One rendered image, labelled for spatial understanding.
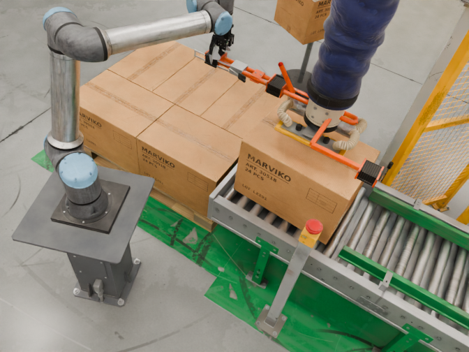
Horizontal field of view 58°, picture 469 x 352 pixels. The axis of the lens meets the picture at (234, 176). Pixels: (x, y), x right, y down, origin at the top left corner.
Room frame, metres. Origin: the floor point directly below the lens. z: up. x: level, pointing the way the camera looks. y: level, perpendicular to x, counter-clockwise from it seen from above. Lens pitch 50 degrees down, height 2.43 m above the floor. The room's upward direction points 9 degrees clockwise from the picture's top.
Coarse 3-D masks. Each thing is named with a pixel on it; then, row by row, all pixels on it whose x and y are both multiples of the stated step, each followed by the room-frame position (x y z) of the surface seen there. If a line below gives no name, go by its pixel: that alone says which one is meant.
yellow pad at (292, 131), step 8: (280, 120) 1.51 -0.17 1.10; (280, 128) 1.46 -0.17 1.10; (288, 128) 1.46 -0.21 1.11; (296, 128) 1.46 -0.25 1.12; (304, 128) 1.48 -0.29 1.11; (288, 136) 1.43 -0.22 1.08; (296, 136) 1.42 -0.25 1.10; (304, 136) 1.42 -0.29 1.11; (304, 144) 1.39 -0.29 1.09; (320, 144) 1.39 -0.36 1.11; (328, 144) 1.40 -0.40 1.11; (336, 152) 1.35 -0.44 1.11; (344, 152) 1.37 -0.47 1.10
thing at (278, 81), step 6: (270, 78) 1.63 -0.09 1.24; (276, 78) 1.65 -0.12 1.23; (282, 78) 1.66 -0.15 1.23; (270, 84) 1.59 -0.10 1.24; (276, 84) 1.61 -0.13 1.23; (282, 84) 1.62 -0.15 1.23; (270, 90) 1.59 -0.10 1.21; (276, 90) 1.57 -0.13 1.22; (282, 90) 1.57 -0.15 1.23; (276, 96) 1.57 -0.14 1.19
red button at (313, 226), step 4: (308, 220) 1.01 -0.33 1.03; (312, 220) 1.01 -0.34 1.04; (316, 220) 1.01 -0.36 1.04; (308, 224) 0.99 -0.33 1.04; (312, 224) 0.99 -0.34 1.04; (316, 224) 0.99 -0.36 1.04; (320, 224) 1.00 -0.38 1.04; (308, 228) 0.97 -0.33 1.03; (312, 228) 0.97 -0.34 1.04; (316, 228) 0.97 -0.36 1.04; (320, 228) 0.97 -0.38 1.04; (308, 232) 0.96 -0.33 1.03; (312, 232) 0.96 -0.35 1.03; (316, 232) 0.96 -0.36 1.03; (320, 232) 0.96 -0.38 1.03
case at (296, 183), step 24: (264, 120) 1.66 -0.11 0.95; (264, 144) 1.49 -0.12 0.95; (288, 144) 1.52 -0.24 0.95; (360, 144) 1.60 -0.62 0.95; (240, 168) 1.48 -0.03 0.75; (264, 168) 1.42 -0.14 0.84; (288, 168) 1.37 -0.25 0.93; (312, 168) 1.38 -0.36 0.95; (336, 168) 1.40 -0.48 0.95; (240, 192) 1.47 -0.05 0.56; (264, 192) 1.41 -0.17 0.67; (288, 192) 1.35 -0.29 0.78; (312, 192) 1.30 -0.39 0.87; (336, 192) 1.25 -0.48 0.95; (288, 216) 1.33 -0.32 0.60; (312, 216) 1.28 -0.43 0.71; (336, 216) 1.23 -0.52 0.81
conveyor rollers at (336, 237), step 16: (256, 208) 1.38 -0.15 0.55; (352, 208) 1.49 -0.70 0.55; (368, 208) 1.51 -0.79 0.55; (384, 208) 1.54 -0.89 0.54; (288, 224) 1.31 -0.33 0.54; (384, 224) 1.42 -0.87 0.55; (400, 224) 1.43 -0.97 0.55; (416, 224) 1.45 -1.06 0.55; (336, 240) 1.26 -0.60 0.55; (352, 240) 1.28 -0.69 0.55; (368, 240) 1.30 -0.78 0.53; (416, 240) 1.35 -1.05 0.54; (432, 240) 1.36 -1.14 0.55; (448, 240) 1.38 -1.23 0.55; (368, 256) 1.19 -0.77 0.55; (384, 256) 1.21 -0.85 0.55; (400, 256) 1.23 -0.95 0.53; (448, 256) 1.28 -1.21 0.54; (464, 256) 1.29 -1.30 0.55; (400, 272) 1.13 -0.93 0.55; (416, 272) 1.14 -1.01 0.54; (432, 288) 1.07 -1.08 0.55; (448, 288) 1.09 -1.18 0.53; (464, 304) 1.02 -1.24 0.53; (448, 320) 0.91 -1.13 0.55
